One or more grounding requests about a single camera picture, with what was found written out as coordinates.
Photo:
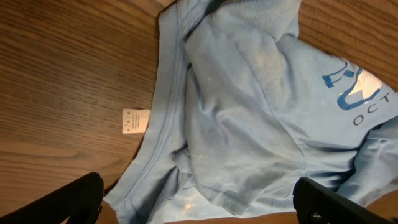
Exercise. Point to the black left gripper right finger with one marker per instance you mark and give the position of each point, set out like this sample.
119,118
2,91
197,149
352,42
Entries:
315,204

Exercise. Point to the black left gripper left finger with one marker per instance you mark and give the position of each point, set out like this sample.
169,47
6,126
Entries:
77,202

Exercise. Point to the light blue t-shirt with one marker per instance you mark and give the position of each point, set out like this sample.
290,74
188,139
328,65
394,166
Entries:
242,109

